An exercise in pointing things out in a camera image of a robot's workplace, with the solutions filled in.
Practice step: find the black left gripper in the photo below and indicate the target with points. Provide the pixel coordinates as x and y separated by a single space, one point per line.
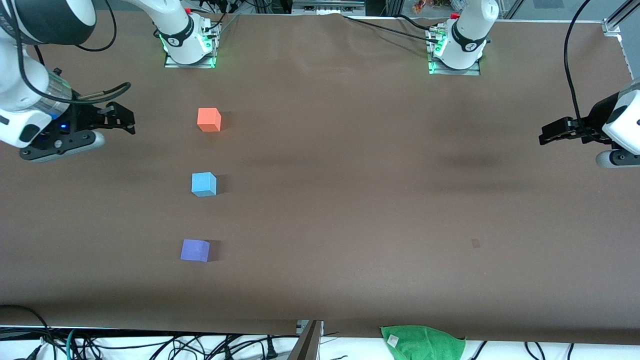
593 120

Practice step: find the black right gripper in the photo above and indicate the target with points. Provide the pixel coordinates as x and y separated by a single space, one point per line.
83 118

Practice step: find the light blue foam block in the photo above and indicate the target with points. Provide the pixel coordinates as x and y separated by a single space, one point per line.
202 184

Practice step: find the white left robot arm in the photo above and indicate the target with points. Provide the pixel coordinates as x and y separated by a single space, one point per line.
470 30

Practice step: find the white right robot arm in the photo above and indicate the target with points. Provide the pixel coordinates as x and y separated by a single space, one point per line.
175 25

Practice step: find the orange foam block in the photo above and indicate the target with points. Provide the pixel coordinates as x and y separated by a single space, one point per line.
207 121

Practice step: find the purple foam block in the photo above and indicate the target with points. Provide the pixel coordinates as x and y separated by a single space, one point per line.
194 250

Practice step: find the small orange object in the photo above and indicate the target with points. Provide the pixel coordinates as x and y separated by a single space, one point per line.
422 5

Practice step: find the grey metal rack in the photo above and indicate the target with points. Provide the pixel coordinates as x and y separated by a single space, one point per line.
327 6

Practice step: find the brown table cover sheet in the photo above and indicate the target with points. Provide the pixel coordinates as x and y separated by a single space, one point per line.
350 260

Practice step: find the green cloth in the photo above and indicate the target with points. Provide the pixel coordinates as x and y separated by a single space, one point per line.
425 345

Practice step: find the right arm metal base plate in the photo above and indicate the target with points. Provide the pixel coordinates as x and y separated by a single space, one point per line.
190 65

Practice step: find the aluminium frame profile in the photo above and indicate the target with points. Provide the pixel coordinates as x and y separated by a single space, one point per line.
612 25

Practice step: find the aluminium frame post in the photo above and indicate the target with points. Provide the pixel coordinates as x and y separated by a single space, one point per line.
307 347

